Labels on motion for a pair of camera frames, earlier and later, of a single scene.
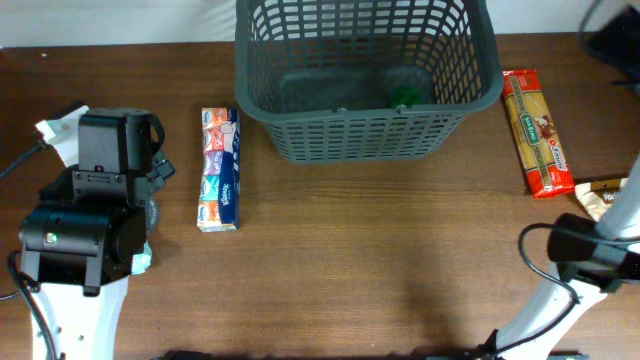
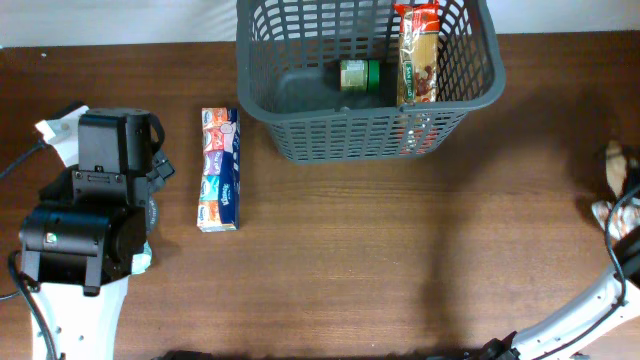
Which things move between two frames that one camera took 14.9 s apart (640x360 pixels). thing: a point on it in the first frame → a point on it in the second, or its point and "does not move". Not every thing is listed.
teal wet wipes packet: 140,261 does not move
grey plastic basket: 366,81 does not move
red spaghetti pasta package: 547,171 → 418,26
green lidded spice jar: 407,96 → 360,74
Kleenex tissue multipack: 220,182 does not move
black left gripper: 59,194 does not move
